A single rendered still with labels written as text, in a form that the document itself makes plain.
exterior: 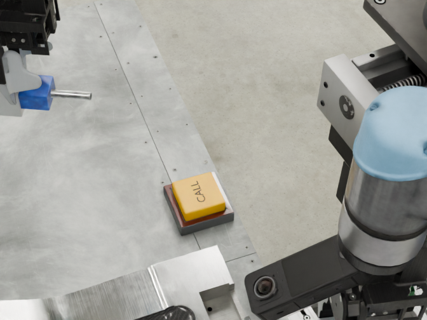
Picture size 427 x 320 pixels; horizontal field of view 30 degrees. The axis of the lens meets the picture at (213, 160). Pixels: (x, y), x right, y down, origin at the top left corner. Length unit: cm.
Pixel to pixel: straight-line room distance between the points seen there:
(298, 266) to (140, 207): 45
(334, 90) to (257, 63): 145
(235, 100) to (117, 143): 120
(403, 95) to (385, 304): 23
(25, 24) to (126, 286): 34
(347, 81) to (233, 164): 121
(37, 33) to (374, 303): 55
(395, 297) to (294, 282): 9
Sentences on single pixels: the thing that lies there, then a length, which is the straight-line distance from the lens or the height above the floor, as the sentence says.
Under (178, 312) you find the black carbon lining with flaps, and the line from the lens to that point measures 96.
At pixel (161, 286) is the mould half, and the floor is 89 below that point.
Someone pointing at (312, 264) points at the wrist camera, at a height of 111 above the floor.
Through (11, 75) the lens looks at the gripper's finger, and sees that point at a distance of 108.
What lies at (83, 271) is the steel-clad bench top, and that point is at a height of 80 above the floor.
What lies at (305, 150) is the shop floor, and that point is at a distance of 229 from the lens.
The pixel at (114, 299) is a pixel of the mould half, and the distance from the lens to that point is 98.
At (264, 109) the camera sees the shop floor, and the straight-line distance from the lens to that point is 239.
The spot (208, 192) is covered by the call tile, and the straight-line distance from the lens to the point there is 112.
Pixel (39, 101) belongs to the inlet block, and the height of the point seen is 94.
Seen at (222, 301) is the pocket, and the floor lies 86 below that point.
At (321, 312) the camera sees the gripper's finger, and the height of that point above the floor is 97.
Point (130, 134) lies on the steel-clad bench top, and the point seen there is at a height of 80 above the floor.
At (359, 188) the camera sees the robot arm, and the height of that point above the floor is 124.
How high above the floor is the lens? 173
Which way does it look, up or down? 50 degrees down
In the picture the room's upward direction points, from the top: 1 degrees clockwise
